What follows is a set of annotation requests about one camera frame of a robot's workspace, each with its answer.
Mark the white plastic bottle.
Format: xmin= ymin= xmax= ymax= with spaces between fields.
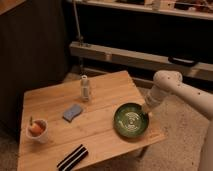
xmin=81 ymin=75 xmax=90 ymax=101

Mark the white upper shelf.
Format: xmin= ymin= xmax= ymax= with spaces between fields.
xmin=67 ymin=0 xmax=213 ymax=21

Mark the white cup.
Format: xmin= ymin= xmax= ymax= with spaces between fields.
xmin=26 ymin=119 xmax=48 ymax=143

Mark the black white striped cloth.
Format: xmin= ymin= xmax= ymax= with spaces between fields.
xmin=57 ymin=145 xmax=89 ymax=171

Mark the long white case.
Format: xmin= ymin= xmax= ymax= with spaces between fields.
xmin=69 ymin=41 xmax=213 ymax=81

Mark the blue sponge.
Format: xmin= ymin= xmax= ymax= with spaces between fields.
xmin=63 ymin=104 xmax=83 ymax=122

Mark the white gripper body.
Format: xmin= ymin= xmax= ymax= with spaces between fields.
xmin=142 ymin=86 xmax=166 ymax=114

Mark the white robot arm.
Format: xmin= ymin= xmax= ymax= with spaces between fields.
xmin=142 ymin=70 xmax=213 ymax=171

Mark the wooden table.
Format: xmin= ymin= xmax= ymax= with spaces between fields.
xmin=17 ymin=71 xmax=165 ymax=171

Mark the metal pole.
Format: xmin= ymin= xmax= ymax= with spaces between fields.
xmin=72 ymin=0 xmax=83 ymax=46

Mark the black case handle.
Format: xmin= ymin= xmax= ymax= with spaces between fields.
xmin=168 ymin=57 xmax=198 ymax=67

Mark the green ceramic bowl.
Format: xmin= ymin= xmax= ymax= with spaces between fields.
xmin=113 ymin=103 xmax=149 ymax=138

